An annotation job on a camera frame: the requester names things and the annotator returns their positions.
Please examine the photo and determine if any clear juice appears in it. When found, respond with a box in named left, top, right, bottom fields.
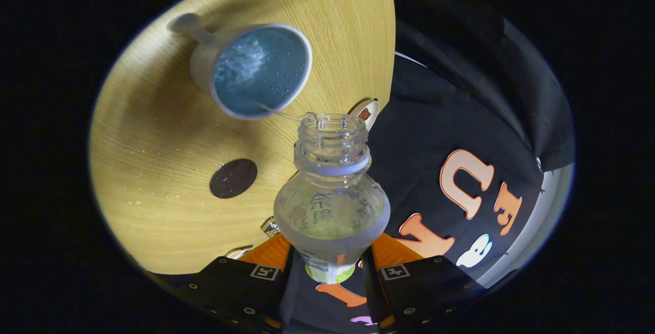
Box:
left=214, top=32, right=309, bottom=122

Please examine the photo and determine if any clear plastic juice bottle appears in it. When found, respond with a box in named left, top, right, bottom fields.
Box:
left=273, top=113, right=391, bottom=284

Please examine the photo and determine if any white cup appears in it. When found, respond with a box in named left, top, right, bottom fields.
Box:
left=167, top=13, right=313, bottom=121

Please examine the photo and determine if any small beige round plate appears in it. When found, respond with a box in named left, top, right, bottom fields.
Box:
left=349, top=99, right=380, bottom=131

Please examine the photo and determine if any metal wire holder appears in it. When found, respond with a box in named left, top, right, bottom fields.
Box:
left=260, top=216, right=281, bottom=237

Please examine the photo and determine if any dark brown round coaster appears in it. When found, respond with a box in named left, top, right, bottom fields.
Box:
left=209, top=159, right=258, bottom=199

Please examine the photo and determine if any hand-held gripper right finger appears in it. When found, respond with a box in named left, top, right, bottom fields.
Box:
left=361, top=232, right=484, bottom=332

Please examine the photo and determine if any wooden table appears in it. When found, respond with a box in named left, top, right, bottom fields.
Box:
left=88, top=0, right=397, bottom=275

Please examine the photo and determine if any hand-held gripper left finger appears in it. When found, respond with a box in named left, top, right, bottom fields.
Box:
left=184, top=233, right=302, bottom=333

